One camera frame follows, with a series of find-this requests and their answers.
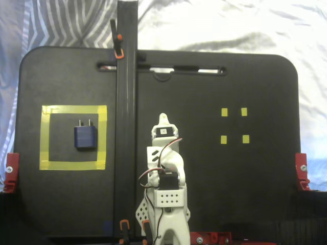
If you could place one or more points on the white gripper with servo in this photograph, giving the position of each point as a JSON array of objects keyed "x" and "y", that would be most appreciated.
[{"x": 164, "y": 132}]

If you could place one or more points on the blue white USB wall charger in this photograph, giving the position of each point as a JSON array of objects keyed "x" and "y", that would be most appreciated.
[{"x": 85, "y": 136}]

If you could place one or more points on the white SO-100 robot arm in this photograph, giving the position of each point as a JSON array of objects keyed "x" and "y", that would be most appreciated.
[{"x": 171, "y": 159}]

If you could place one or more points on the long black flat bar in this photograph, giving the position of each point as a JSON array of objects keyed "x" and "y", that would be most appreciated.
[{"x": 126, "y": 102}]

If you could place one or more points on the small yellow tape marker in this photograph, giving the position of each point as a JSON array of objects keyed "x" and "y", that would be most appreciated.
[
  {"x": 223, "y": 139},
  {"x": 224, "y": 112},
  {"x": 245, "y": 139},
  {"x": 244, "y": 111}
]

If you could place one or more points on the black orange bar clamp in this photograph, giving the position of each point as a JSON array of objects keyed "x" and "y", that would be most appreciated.
[{"x": 119, "y": 38}]

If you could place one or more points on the yellow tape square outline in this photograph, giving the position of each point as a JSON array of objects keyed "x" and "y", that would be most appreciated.
[{"x": 74, "y": 165}]

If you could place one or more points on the small orange spring clamp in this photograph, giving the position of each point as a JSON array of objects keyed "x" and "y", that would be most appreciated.
[
  {"x": 146, "y": 225},
  {"x": 124, "y": 224}
]

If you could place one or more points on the black lap desk board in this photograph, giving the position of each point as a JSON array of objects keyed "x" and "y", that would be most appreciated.
[{"x": 230, "y": 25}]

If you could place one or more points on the blue tape piece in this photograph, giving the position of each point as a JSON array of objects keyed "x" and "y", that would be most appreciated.
[{"x": 108, "y": 227}]

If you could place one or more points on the black curved backdrop board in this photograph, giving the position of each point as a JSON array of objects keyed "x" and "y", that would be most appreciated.
[{"x": 309, "y": 217}]

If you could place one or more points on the red post base bracket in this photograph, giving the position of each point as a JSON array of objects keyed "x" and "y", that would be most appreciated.
[{"x": 196, "y": 238}]

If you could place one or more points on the red plastic clamp bracket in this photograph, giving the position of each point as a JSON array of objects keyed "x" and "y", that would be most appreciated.
[
  {"x": 302, "y": 168},
  {"x": 11, "y": 168}
]

